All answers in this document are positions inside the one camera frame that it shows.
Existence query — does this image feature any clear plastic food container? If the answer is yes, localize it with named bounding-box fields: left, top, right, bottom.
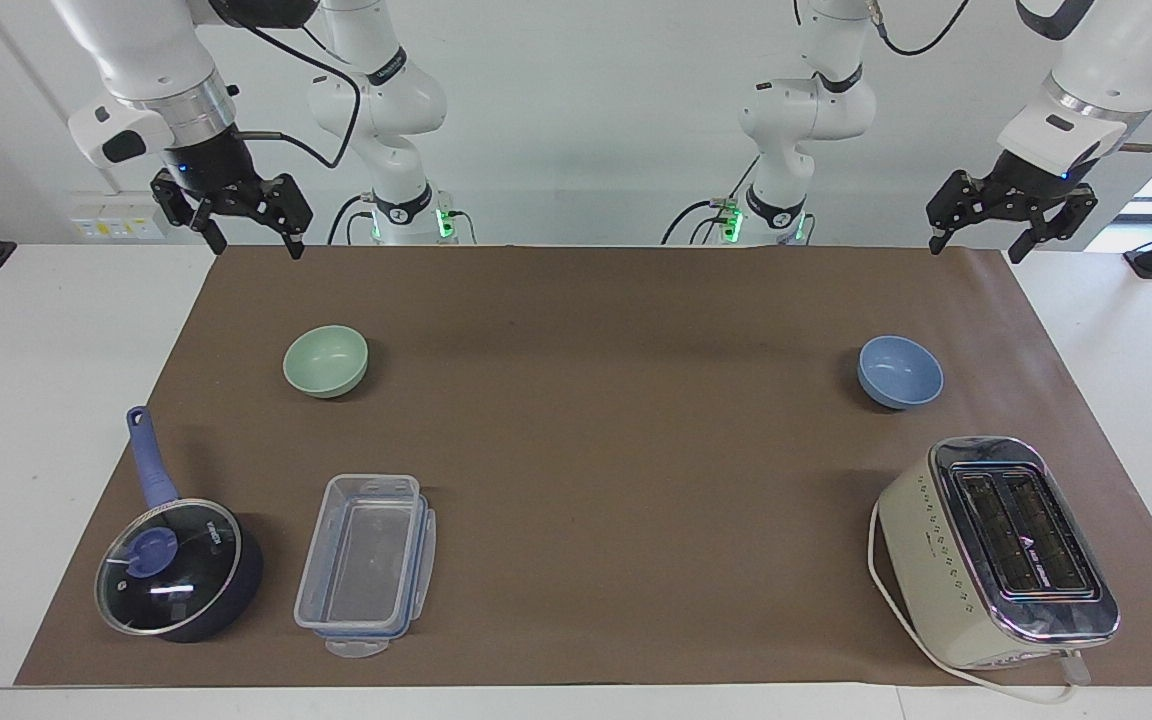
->
left=294, top=473, right=425, bottom=641

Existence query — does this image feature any blue saucepan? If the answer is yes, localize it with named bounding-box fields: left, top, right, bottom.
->
left=94, top=405, right=265, bottom=644

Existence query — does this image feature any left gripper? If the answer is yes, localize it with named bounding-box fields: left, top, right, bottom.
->
left=925, top=149, right=1100, bottom=266

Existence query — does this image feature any white toaster cord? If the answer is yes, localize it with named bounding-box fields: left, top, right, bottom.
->
left=867, top=498, right=1093, bottom=705

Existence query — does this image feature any blue bowl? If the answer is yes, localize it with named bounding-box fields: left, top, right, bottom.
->
left=856, top=334, right=945, bottom=411

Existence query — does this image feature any cream and chrome toaster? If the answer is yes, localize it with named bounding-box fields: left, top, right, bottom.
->
left=876, top=435, right=1121, bottom=671

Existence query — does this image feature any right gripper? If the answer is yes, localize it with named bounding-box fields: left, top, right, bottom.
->
left=150, top=125, right=316, bottom=261

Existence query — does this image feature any glass lid with blue knob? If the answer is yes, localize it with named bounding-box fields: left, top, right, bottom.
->
left=94, top=497, right=243, bottom=637

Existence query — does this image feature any green bowl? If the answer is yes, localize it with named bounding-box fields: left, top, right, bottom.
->
left=282, top=324, right=370, bottom=400

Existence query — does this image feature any white wall socket panel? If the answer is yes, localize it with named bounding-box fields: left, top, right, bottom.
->
left=70, top=193, right=169, bottom=243

